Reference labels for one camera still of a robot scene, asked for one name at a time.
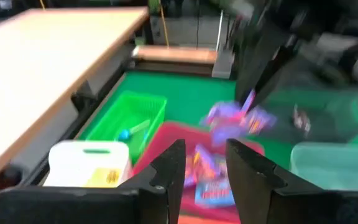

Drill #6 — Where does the yellow power cable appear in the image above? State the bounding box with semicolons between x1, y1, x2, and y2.
159;0;171;48

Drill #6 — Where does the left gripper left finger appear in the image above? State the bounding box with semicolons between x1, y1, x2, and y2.
0;139;187;224

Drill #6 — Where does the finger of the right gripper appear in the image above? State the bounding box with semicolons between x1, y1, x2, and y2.
249;46;295;111
235;27;279;100

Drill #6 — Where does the light wooden desk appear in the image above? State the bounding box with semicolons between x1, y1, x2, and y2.
0;6;150;191

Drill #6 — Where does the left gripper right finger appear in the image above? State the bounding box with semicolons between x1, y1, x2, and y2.
226;139;358;224

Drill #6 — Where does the blue lollipop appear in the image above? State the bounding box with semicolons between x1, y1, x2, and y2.
117;119;152;141

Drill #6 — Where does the white plastic bin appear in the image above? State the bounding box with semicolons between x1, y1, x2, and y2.
43;139;134;189

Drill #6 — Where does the small brown chocolate bar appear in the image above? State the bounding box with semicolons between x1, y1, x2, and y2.
291;103;312;138

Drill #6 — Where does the green table mat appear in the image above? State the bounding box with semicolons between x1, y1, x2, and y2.
73;70;358;175

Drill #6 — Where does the orange plastic basket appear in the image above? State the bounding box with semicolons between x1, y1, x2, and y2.
178;214;241;224

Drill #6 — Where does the dark translucent plastic bin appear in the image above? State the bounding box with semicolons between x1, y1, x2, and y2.
256;88;358;144

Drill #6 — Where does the teal plastic bin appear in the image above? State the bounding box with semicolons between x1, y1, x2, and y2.
290;142;358;193

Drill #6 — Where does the blue red candy packet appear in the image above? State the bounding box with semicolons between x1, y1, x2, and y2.
193;179;236;208

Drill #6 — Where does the white cable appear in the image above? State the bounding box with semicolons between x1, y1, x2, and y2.
215;9;226;52

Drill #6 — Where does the yellow candy packet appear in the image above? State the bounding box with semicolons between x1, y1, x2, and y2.
85;167;127;189

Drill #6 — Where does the red plastic bin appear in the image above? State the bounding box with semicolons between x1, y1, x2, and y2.
131;120;265;223

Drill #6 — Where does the green plastic basket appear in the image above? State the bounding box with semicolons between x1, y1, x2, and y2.
78;91;168;166

